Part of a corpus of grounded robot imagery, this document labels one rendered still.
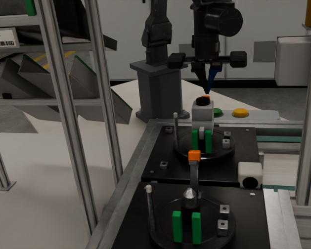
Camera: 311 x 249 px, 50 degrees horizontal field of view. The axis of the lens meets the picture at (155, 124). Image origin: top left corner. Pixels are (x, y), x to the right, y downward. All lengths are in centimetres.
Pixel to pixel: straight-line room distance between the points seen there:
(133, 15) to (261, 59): 147
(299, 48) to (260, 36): 320
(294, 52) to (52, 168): 72
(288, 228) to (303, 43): 29
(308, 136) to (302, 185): 9
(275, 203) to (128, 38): 343
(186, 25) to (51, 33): 328
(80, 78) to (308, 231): 51
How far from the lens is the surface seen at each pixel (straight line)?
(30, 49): 75
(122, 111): 84
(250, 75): 386
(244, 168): 68
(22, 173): 103
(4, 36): 56
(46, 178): 97
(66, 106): 55
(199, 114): 71
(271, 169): 82
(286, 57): 56
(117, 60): 404
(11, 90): 80
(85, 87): 70
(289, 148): 88
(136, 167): 76
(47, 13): 51
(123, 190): 69
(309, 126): 57
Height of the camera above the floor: 136
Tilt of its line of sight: 26 degrees down
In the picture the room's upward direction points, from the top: 5 degrees counter-clockwise
